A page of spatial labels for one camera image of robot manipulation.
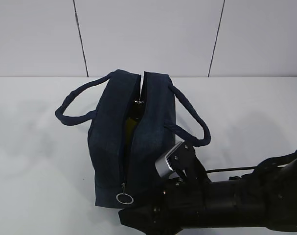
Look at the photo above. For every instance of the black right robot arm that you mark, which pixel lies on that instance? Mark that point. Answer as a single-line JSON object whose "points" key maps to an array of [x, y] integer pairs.
{"points": [[265, 197]]}

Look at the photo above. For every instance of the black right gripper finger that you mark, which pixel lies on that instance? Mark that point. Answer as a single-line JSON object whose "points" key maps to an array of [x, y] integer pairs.
{"points": [[142, 218]]}

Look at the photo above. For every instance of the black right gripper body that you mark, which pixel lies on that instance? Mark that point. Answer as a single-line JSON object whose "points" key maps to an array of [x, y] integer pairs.
{"points": [[198, 204]]}

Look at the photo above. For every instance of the navy blue lunch bag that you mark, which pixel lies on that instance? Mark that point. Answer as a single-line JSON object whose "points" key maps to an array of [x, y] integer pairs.
{"points": [[125, 174]]}

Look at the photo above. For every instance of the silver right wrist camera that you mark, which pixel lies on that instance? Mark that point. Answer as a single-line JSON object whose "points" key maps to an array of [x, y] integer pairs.
{"points": [[182, 160]]}

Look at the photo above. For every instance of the green cucumber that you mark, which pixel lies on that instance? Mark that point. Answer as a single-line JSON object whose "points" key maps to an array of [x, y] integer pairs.
{"points": [[134, 116]]}

